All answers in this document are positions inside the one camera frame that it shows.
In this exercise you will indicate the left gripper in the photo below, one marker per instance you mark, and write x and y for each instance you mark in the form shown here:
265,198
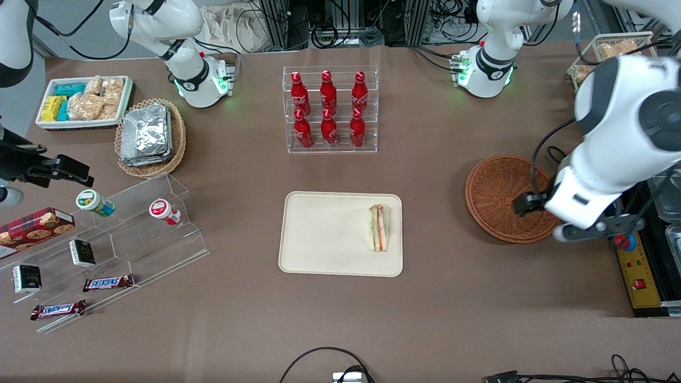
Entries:
528,203

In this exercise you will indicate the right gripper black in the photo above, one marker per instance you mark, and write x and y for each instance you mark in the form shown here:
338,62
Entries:
16,162

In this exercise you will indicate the triangular sandwich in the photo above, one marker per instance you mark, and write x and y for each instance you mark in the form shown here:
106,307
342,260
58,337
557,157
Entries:
379,234

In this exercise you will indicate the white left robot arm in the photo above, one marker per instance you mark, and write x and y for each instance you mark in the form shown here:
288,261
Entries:
612,106

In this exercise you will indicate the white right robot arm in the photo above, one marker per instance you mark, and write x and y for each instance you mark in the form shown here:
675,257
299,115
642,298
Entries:
181,32

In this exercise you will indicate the brown round wicker basket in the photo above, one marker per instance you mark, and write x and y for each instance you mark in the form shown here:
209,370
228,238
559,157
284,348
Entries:
495,197

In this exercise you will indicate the light wicker basket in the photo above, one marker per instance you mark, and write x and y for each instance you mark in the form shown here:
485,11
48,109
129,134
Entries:
178,138

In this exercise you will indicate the cream rectangular plastic tray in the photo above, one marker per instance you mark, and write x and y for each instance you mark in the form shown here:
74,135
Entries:
324,234

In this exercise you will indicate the green lid small jar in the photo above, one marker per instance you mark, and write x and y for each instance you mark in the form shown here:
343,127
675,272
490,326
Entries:
88,199

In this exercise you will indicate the white snack bin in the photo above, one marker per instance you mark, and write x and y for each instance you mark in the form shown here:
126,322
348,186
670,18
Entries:
74,124

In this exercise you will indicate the teal snack package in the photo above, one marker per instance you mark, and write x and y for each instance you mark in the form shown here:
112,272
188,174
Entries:
63,110
70,89

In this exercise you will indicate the clear bag of crackers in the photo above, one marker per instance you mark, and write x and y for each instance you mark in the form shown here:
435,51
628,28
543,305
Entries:
584,73
113,90
93,85
110,111
85,106
617,49

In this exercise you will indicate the red tartan cookie box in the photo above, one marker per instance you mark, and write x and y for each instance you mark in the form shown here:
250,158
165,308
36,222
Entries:
37,226

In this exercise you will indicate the yellow snack package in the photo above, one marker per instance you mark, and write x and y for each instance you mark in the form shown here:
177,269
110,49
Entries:
53,108

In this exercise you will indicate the foil wrapped pack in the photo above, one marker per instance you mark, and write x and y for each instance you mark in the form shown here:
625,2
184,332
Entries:
143,161
144,130

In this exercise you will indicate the small black tea box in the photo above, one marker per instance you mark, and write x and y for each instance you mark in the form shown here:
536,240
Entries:
82,254
26,279

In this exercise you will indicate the red lid small jar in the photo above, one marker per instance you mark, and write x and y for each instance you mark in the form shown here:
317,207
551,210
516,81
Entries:
159,208

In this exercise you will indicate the clear acrylic stepped shelf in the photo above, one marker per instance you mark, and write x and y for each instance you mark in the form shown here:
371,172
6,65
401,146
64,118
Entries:
138,239

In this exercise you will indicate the red emergency stop button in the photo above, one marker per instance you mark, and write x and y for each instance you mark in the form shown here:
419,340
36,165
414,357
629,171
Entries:
628,243

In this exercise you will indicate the Snickers chocolate bar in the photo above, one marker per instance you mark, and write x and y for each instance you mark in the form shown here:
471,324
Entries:
57,310
108,283

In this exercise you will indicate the clear plastic container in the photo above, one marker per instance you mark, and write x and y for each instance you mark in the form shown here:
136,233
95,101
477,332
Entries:
674,242
669,205

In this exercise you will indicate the black machine with yellow panel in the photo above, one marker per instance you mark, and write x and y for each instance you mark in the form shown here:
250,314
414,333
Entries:
646,298

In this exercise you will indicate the red cola bottle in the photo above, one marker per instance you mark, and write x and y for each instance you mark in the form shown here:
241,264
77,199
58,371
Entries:
359,96
357,132
299,96
304,133
328,96
329,132

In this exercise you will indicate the clear acrylic bottle rack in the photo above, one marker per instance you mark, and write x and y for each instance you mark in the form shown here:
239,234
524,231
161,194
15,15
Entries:
343,106

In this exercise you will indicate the white cloth bag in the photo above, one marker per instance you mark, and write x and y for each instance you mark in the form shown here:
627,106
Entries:
234,29

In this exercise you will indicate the small silver device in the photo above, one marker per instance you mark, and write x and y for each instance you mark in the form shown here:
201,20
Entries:
348,378

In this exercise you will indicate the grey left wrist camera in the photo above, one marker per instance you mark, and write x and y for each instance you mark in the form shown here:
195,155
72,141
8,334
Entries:
596,233

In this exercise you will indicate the red rocker switch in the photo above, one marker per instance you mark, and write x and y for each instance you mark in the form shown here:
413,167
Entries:
639,283

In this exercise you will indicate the aluminium frame post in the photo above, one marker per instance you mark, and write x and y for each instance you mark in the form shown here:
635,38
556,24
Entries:
417,21
276,24

